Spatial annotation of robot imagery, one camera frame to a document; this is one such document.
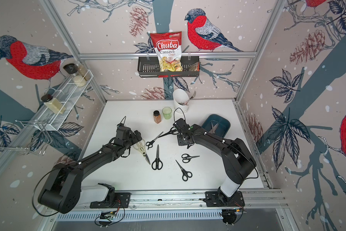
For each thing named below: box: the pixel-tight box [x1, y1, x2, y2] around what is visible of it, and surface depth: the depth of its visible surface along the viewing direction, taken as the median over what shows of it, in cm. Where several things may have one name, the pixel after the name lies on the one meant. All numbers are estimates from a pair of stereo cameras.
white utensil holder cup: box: [173, 88, 190, 114], surface depth 109 cm
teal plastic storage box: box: [201, 114, 232, 139], surface depth 106 cm
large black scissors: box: [151, 144, 163, 171], surface depth 88 cm
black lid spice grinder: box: [62, 63, 87, 88], surface depth 83 cm
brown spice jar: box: [153, 110, 162, 124], surface depth 103 cm
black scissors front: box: [175, 159, 193, 182], surface depth 83 cm
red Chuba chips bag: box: [149, 31, 184, 72], surface depth 84 cm
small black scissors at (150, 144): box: [146, 131, 169, 151], surface depth 97 cm
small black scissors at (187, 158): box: [181, 153, 200, 164], surface depth 90 cm
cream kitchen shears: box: [132, 139, 151, 165], surface depth 94 cm
